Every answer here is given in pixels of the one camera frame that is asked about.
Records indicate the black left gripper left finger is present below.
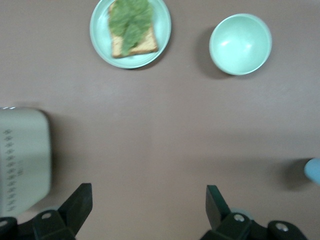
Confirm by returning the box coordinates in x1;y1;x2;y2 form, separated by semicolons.
0;183;93;240

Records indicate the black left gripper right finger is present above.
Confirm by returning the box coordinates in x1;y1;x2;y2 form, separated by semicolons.
201;184;308;240

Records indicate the light blue plastic cup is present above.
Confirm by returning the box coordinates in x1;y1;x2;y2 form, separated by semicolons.
303;157;320;187

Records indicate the beige and chrome toaster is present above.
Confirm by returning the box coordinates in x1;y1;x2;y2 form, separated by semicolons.
0;106;53;216

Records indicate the pale green bowl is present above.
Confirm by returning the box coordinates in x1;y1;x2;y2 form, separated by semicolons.
208;13;273;76

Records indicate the brown toast slice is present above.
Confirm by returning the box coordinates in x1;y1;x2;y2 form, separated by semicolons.
108;0;160;59

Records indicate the pale green plate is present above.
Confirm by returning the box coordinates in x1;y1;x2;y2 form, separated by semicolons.
89;0;173;70

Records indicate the green lettuce leaf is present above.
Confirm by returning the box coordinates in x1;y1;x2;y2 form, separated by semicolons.
109;0;155;57

